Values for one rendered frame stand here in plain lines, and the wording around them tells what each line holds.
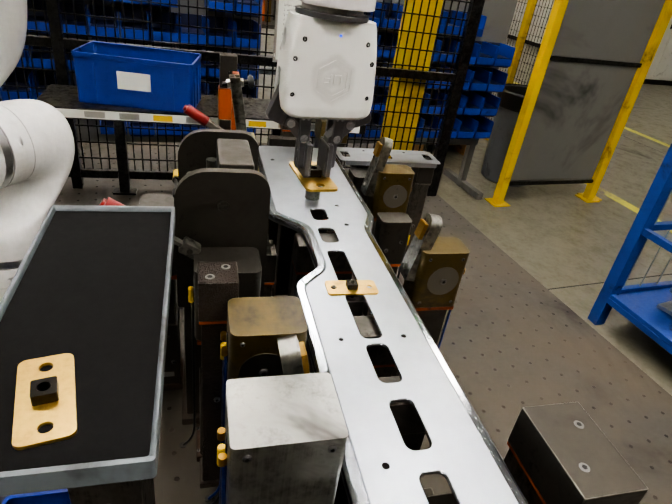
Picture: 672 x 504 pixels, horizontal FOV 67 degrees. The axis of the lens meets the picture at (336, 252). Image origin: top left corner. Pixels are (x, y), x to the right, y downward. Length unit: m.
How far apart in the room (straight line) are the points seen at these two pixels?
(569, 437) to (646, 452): 0.58
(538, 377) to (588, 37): 3.03
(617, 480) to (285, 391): 0.36
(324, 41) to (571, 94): 3.58
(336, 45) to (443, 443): 0.45
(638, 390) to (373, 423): 0.86
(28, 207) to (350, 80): 0.58
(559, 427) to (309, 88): 0.47
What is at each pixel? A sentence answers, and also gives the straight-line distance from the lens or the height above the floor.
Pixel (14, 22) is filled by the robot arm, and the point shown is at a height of 1.33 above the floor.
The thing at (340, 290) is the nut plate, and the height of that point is 1.00.
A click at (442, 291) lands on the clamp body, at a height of 0.97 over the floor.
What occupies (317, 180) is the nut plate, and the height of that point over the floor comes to 1.23.
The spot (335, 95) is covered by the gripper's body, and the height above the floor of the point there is 1.33.
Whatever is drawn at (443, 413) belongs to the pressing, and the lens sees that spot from 0.66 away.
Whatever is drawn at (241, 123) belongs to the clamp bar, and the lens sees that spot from 1.14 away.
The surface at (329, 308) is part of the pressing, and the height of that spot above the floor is 1.00.
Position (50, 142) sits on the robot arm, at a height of 1.16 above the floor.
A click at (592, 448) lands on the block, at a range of 0.66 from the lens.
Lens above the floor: 1.46
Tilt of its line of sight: 30 degrees down
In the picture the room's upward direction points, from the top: 9 degrees clockwise
